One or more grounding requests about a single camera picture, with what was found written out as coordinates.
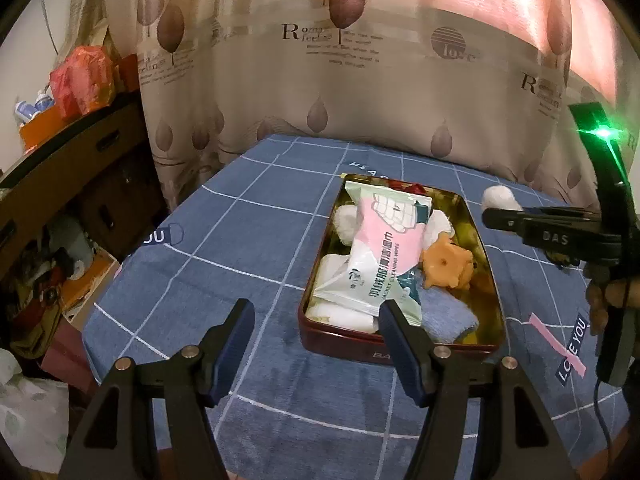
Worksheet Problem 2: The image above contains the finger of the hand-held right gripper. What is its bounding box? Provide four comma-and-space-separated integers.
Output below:
481, 207, 532, 235

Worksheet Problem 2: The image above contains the pink green wipes packet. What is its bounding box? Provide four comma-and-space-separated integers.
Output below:
314, 180, 433, 326

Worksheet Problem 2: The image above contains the red gold tin box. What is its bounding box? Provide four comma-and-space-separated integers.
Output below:
297, 173, 507, 366

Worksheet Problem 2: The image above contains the white plastic bag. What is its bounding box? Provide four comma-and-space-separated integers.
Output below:
0, 347, 70, 463

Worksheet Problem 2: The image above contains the dark wooden cabinet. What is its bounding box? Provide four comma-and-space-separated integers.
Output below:
0, 92, 168, 311

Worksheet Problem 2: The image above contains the olive green bag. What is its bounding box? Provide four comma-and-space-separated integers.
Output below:
0, 280, 66, 358

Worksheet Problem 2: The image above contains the red plastic bag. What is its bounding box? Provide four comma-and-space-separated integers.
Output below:
49, 45, 117, 118

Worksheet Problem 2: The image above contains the blue fluffy towel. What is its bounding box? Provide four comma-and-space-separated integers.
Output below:
417, 287, 478, 343

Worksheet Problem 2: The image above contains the black cable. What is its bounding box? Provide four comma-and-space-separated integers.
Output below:
594, 379, 618, 466

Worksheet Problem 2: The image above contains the beige leaf print curtain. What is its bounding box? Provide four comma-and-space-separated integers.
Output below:
75, 0, 640, 206

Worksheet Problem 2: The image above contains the orange box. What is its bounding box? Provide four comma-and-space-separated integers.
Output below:
20, 104, 68, 152

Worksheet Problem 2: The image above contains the blue printed blanket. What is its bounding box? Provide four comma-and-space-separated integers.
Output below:
80, 135, 640, 480

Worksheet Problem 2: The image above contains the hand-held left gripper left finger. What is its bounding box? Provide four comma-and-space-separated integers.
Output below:
57, 298, 256, 480

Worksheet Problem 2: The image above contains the cardboard box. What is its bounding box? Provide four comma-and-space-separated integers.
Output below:
62, 249, 122, 333

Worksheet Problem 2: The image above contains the white cotton ball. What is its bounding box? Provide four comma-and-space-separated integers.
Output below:
482, 185, 522, 212

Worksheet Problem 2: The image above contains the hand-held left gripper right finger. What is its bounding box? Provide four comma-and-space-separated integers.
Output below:
378, 300, 583, 480

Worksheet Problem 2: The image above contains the person's right hand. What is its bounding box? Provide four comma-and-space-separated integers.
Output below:
586, 276, 640, 337

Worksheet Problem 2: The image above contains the orange plush toy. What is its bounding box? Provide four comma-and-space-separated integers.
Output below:
420, 232, 475, 290

